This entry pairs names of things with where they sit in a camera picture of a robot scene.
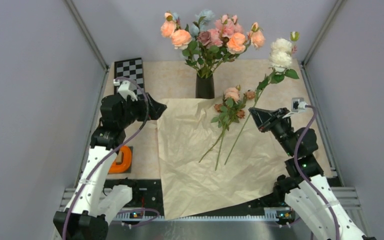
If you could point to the aluminium frame rail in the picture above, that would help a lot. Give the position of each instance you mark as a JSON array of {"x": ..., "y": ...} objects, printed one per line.
[
  {"x": 256, "y": 207},
  {"x": 77, "y": 17},
  {"x": 339, "y": 4}
]

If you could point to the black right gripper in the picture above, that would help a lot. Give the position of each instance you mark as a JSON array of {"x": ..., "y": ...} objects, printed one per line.
[{"x": 266, "y": 119}]

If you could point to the pink orange blue flowers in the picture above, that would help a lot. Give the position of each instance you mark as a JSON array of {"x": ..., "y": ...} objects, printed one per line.
[{"x": 228, "y": 38}]

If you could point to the aluminium front frame rail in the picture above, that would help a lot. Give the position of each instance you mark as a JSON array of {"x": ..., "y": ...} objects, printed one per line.
[{"x": 256, "y": 207}]

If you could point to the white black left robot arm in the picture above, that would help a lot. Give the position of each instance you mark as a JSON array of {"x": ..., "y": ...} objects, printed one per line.
[{"x": 96, "y": 165}]

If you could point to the aluminium frame rail right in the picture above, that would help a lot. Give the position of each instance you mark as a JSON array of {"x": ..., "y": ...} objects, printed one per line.
[{"x": 339, "y": 4}]

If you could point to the orange paper bouquet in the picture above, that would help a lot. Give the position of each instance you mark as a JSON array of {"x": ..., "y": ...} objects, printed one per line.
[{"x": 185, "y": 133}]

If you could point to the small pink flower bunch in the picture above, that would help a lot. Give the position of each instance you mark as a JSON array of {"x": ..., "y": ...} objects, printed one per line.
[{"x": 230, "y": 110}]

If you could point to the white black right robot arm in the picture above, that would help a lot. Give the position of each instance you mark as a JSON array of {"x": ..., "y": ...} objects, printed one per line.
[{"x": 306, "y": 189}]

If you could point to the black grey chessboard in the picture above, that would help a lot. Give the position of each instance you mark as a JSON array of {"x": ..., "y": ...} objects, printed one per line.
[{"x": 132, "y": 69}]

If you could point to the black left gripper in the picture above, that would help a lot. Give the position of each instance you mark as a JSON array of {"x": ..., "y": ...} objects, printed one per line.
[{"x": 156, "y": 109}]

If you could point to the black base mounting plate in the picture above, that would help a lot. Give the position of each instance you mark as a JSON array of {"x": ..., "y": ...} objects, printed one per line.
[{"x": 179, "y": 194}]

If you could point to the white rose stem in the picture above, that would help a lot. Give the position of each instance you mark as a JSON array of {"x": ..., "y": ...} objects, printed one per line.
[{"x": 280, "y": 60}]

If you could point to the orange curved toy track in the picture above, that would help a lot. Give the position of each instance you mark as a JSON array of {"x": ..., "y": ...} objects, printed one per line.
[{"x": 123, "y": 162}]

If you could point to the aluminium frame rail left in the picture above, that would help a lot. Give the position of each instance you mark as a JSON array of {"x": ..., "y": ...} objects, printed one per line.
[{"x": 77, "y": 17}]

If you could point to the black cylindrical vase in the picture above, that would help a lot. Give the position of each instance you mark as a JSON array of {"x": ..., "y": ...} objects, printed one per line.
[{"x": 204, "y": 87}]

